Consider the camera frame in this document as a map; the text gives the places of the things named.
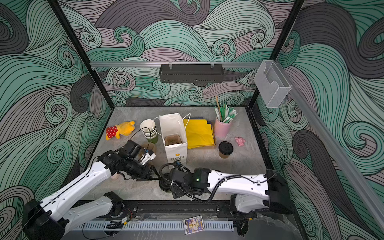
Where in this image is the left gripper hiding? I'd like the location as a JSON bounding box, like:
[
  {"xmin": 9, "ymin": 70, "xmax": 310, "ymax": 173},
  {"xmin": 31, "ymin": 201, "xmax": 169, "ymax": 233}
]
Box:
[{"xmin": 124, "ymin": 159, "xmax": 162, "ymax": 180}]

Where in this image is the single pulp cup carrier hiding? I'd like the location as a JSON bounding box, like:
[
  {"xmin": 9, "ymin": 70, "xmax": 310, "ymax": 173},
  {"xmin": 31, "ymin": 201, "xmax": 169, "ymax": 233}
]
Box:
[{"xmin": 164, "ymin": 135, "xmax": 183, "ymax": 146}]

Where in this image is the brown paper coffee cup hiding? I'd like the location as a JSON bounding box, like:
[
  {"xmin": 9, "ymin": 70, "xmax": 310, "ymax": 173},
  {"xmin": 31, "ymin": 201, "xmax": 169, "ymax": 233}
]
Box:
[{"xmin": 219, "ymin": 152, "xmax": 231, "ymax": 159}]

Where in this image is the white paper takeout bag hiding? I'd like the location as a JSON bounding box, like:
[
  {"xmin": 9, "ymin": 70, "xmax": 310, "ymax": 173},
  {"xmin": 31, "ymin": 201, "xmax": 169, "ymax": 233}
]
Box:
[{"xmin": 158, "ymin": 113, "xmax": 191, "ymax": 165}]

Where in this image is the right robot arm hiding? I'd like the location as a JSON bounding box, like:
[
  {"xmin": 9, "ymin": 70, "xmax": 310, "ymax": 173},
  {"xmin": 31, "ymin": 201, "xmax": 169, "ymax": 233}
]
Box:
[{"xmin": 161, "ymin": 167, "xmax": 294, "ymax": 215}]

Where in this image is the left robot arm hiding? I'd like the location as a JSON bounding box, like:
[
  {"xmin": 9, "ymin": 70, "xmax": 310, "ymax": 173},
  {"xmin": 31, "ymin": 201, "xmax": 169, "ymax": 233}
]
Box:
[{"xmin": 22, "ymin": 140, "xmax": 160, "ymax": 240}]

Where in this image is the stack of pulp cup carriers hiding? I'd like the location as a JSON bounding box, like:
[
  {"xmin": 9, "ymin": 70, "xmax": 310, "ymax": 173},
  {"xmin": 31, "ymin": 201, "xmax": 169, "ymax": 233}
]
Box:
[{"xmin": 138, "ymin": 142, "xmax": 157, "ymax": 158}]

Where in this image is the yellow bear plush toy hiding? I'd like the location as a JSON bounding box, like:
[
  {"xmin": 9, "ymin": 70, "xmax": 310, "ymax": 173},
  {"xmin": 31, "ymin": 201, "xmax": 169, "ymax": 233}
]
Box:
[{"xmin": 106, "ymin": 121, "xmax": 135, "ymax": 141}]

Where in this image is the stack of paper cups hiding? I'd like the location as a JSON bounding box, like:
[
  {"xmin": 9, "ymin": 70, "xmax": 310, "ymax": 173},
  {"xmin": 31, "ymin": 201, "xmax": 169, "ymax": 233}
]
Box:
[{"xmin": 140, "ymin": 119, "xmax": 158, "ymax": 144}]

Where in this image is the small picture card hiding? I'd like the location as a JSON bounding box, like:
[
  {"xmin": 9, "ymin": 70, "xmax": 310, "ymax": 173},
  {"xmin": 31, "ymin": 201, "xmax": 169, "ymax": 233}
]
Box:
[{"xmin": 183, "ymin": 216, "xmax": 205, "ymax": 235}]

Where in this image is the yellow napkin stack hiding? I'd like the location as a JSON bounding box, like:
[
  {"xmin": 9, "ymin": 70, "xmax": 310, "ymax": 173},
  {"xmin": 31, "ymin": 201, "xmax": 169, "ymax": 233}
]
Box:
[{"xmin": 183, "ymin": 119, "xmax": 215, "ymax": 149}]

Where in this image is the pink straw holder cup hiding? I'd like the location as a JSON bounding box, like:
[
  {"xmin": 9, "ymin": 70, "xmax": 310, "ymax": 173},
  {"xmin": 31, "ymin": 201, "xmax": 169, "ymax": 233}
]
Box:
[{"xmin": 214, "ymin": 118, "xmax": 231, "ymax": 138}]

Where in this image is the small pink toy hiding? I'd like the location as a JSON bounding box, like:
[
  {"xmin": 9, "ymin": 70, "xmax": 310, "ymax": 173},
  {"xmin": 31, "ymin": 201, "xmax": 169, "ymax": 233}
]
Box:
[{"xmin": 235, "ymin": 137, "xmax": 246, "ymax": 147}]

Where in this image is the wrapped straws bundle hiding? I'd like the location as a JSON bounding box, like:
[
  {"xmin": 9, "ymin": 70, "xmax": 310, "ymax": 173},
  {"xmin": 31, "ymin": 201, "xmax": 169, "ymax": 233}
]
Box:
[{"xmin": 215, "ymin": 96, "xmax": 237, "ymax": 124}]

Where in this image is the white slotted cable duct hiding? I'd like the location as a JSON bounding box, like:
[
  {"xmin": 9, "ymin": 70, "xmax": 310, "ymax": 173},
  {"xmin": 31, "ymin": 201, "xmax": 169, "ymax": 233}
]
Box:
[{"xmin": 74, "ymin": 220, "xmax": 235, "ymax": 232}]

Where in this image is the black wall shelf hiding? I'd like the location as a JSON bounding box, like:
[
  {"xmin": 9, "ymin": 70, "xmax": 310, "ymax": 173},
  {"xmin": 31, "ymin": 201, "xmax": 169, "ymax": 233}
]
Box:
[{"xmin": 159, "ymin": 64, "xmax": 224, "ymax": 83}]

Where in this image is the clear acrylic wall holder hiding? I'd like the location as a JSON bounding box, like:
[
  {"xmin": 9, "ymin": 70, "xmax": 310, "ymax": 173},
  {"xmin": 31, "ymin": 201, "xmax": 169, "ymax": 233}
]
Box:
[{"xmin": 254, "ymin": 60, "xmax": 292, "ymax": 109}]

